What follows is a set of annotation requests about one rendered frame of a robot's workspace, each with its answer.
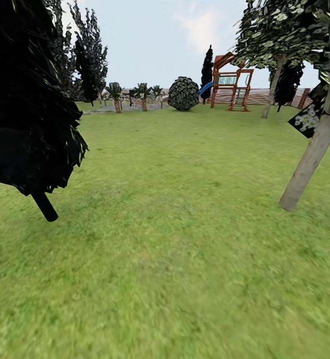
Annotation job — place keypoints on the charcoal grill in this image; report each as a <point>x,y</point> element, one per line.
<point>131,93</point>

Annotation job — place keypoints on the bush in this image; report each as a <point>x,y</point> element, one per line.
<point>115,94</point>
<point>80,96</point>
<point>59,88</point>
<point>157,91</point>
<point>74,97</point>
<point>183,94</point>
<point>143,92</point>

